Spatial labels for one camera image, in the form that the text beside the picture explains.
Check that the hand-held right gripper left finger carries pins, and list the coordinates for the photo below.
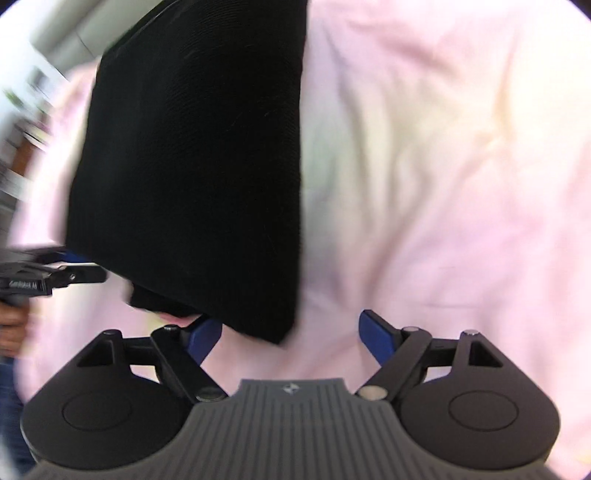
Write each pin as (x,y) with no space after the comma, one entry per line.
(205,340)

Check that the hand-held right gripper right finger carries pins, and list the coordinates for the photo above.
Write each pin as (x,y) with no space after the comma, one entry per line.
(377,337)

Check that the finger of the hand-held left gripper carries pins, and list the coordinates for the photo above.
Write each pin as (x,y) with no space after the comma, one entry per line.
(81,275)
(62,256)

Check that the black pants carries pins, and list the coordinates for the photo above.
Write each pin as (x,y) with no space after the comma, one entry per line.
(194,161)

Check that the person's left hand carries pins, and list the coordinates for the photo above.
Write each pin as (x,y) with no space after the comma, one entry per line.
(11,330)

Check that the cluttered shelf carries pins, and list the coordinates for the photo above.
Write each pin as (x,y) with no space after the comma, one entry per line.
(21,138)

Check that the person's blue jeans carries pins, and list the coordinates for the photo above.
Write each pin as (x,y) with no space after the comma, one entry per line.
(9,406)

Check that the pink bed sheet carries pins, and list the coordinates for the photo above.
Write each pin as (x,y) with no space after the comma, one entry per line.
(438,184)

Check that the grey bed headboard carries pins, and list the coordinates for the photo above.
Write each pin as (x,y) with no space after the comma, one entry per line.
(87,32)

